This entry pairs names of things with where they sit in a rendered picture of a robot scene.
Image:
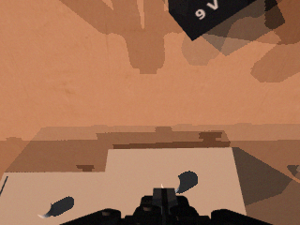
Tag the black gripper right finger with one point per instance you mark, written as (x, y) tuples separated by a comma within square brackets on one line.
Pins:
[(178, 212)]

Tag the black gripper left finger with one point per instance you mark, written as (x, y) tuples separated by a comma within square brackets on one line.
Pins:
[(150, 212)]

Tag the black 9v battery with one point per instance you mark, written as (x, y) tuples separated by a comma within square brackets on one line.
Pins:
[(197, 17)]

